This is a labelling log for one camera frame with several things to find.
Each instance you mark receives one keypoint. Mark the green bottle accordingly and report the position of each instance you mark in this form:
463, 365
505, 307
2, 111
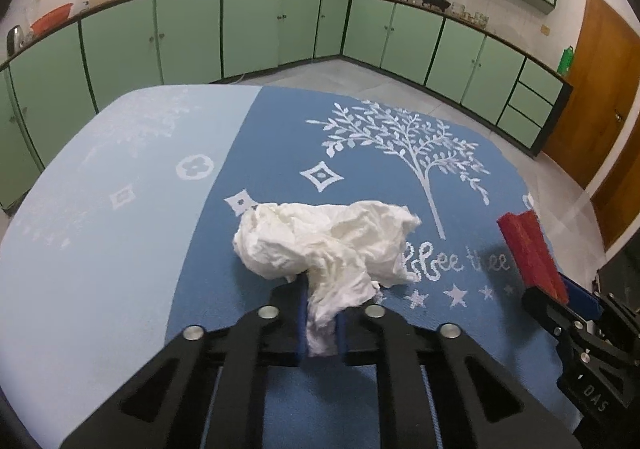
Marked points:
566, 61

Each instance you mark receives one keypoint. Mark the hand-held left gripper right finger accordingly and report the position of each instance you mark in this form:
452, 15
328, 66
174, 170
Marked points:
342, 334

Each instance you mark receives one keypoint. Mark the wooden door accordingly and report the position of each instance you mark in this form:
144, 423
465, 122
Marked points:
585, 94

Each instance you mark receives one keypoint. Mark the blue printed tablecloth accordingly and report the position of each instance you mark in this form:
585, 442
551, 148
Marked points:
150, 229

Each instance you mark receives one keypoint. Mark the green lower cabinets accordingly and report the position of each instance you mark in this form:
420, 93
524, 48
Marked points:
190, 34

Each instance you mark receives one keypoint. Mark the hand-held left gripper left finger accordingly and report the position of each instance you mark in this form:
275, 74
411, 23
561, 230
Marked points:
301, 329

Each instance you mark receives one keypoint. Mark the orange basin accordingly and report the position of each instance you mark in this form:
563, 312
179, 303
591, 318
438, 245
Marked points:
52, 18

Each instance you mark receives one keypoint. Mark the metal kettle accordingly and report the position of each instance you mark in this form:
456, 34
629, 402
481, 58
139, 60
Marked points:
15, 40

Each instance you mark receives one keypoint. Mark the large white tissue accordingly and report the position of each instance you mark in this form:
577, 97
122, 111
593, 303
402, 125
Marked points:
325, 239

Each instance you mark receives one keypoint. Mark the black trash bin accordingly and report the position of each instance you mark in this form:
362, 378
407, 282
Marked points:
622, 276

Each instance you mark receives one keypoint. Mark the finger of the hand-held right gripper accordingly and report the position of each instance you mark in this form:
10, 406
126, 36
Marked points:
547, 311
582, 299

